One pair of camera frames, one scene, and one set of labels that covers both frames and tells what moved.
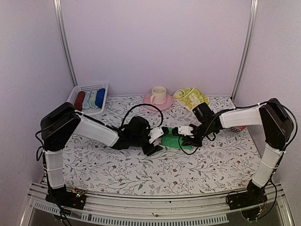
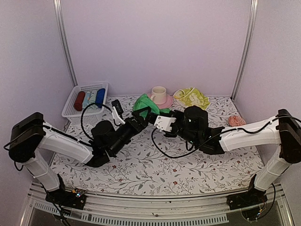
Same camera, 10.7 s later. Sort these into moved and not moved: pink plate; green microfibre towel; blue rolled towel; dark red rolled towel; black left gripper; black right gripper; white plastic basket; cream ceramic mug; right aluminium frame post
Moved: green microfibre towel; black right gripper; black left gripper
Not moved: right aluminium frame post; blue rolled towel; cream ceramic mug; pink plate; white plastic basket; dark red rolled towel
